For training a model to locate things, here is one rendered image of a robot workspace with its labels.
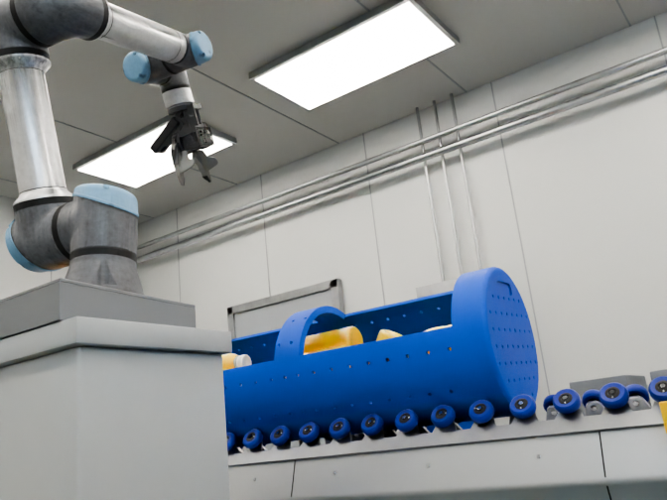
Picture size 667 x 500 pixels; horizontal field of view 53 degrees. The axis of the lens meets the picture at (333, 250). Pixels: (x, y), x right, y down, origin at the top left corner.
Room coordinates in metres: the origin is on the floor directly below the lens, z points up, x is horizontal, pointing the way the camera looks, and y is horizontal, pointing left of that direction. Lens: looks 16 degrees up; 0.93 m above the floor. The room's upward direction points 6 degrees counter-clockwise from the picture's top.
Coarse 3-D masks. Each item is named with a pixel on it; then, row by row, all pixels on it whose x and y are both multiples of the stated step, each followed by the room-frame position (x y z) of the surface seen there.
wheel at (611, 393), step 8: (608, 384) 1.12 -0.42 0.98; (616, 384) 1.11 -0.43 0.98; (600, 392) 1.12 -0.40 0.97; (608, 392) 1.11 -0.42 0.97; (616, 392) 1.11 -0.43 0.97; (624, 392) 1.10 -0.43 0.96; (600, 400) 1.11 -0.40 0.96; (608, 400) 1.10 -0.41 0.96; (616, 400) 1.10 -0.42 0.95; (624, 400) 1.10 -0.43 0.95; (608, 408) 1.11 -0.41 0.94; (616, 408) 1.10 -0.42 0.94
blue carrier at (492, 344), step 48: (480, 288) 1.20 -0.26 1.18; (288, 336) 1.42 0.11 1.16; (432, 336) 1.23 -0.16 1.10; (480, 336) 1.18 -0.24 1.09; (528, 336) 1.37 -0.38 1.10; (240, 384) 1.47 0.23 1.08; (288, 384) 1.40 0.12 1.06; (336, 384) 1.35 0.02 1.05; (384, 384) 1.30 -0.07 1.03; (432, 384) 1.25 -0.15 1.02; (480, 384) 1.21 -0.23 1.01; (528, 384) 1.33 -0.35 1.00; (240, 432) 1.54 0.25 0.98
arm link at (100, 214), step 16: (80, 192) 1.13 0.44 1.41; (96, 192) 1.12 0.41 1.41; (112, 192) 1.13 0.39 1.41; (128, 192) 1.15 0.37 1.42; (64, 208) 1.15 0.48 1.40; (80, 208) 1.12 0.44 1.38; (96, 208) 1.12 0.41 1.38; (112, 208) 1.13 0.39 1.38; (128, 208) 1.15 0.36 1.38; (64, 224) 1.14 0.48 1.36; (80, 224) 1.12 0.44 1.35; (96, 224) 1.12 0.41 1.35; (112, 224) 1.13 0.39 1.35; (128, 224) 1.15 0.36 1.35; (64, 240) 1.15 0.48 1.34; (80, 240) 1.12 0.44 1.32; (96, 240) 1.12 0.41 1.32; (112, 240) 1.12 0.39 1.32; (128, 240) 1.15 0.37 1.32
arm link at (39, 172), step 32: (0, 0) 1.07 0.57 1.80; (0, 32) 1.08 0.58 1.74; (0, 64) 1.11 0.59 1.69; (32, 64) 1.13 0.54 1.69; (32, 96) 1.14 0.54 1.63; (32, 128) 1.15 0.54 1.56; (32, 160) 1.16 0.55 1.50; (32, 192) 1.17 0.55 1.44; (64, 192) 1.19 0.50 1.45; (32, 224) 1.17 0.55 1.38; (32, 256) 1.20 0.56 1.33; (64, 256) 1.18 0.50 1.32
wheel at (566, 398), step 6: (564, 390) 1.16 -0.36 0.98; (570, 390) 1.15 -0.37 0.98; (558, 396) 1.16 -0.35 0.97; (564, 396) 1.15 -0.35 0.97; (570, 396) 1.14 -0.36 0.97; (576, 396) 1.14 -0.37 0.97; (558, 402) 1.15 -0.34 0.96; (564, 402) 1.14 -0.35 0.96; (570, 402) 1.14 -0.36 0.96; (576, 402) 1.13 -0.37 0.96; (558, 408) 1.15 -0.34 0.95; (564, 408) 1.14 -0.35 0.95; (570, 408) 1.13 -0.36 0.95; (576, 408) 1.14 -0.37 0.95; (564, 414) 1.15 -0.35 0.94
